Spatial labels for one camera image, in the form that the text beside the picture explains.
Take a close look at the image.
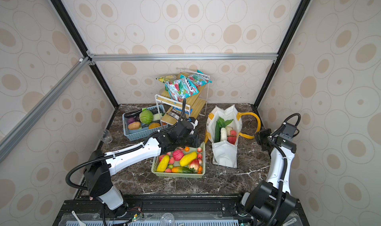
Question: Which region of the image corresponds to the white grocery tote bag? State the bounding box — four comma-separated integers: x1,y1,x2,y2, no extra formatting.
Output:
204,105,261,168

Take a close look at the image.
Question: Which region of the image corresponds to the purple round vegetable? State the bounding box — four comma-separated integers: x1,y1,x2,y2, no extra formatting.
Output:
127,117,137,125

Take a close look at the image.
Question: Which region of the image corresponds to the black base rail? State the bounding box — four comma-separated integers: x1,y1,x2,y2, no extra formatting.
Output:
53,194,263,226

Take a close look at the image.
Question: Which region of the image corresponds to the red pepper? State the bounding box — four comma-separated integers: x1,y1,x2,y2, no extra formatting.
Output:
227,136,237,145

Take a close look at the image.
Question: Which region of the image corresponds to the green cucumber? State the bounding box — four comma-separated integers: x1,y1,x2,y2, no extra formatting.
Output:
214,120,222,143

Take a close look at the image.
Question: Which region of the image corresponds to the white radish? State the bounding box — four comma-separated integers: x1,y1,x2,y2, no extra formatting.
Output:
220,128,228,141

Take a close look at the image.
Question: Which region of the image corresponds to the dark snack bar packet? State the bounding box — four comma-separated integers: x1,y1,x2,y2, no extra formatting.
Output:
167,109,182,121

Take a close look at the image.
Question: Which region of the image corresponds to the green orange papaya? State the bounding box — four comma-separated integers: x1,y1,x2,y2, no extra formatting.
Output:
171,166,195,173

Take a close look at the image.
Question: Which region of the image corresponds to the teal pink snack bag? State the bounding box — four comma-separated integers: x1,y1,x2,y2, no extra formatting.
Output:
188,72,212,88

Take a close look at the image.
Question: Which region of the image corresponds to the green cabbage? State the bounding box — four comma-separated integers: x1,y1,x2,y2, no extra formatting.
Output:
139,109,154,125

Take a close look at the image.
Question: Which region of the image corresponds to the diagonal aluminium frame bar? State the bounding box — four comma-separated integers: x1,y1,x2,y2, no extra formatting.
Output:
1,57,90,161

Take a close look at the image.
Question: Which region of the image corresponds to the blue plastic vegetable basket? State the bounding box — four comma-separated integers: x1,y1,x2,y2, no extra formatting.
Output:
122,109,169,141

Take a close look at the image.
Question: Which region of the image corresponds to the white wire wooden shelf rack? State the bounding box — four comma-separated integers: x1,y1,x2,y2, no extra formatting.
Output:
155,69,210,125

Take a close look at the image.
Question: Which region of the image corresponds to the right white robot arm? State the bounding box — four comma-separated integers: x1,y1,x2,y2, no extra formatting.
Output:
236,113,301,226

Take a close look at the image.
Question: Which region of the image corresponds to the leafy green vegetable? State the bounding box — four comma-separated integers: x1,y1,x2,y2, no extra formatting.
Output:
217,117,233,128

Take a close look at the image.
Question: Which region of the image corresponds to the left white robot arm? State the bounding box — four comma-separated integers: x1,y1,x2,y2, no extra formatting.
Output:
65,110,200,218

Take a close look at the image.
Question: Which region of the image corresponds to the orange brown potato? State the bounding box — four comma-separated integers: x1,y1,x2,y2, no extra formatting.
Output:
128,121,141,130

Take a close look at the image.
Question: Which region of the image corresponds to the horizontal aluminium frame bar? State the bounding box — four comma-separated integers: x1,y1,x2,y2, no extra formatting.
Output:
88,52,278,61

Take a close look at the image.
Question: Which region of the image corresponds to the yellow green snack bag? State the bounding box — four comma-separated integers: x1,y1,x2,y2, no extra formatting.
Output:
156,75,177,83

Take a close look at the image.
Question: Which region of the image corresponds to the clear plastic cup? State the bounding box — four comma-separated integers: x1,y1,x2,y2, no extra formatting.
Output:
98,129,113,144

